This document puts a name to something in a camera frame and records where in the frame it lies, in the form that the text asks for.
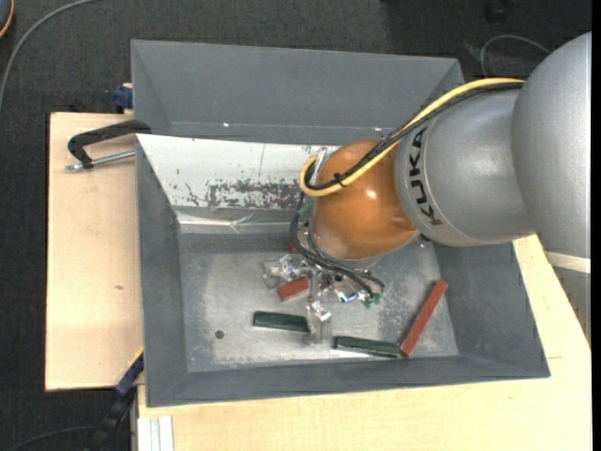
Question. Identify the grey metal bin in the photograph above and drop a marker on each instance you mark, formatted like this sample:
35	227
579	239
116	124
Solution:
225	280

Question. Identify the dark green flat block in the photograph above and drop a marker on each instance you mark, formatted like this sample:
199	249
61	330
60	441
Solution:
279	321
366	346

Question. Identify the red-brown flat block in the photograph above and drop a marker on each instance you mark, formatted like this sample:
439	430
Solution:
423	318
292	290

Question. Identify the pale wood flat board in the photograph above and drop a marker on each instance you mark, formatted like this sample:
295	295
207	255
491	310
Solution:
89	261

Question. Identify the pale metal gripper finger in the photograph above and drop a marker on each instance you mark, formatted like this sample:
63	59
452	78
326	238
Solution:
280	271
318	323

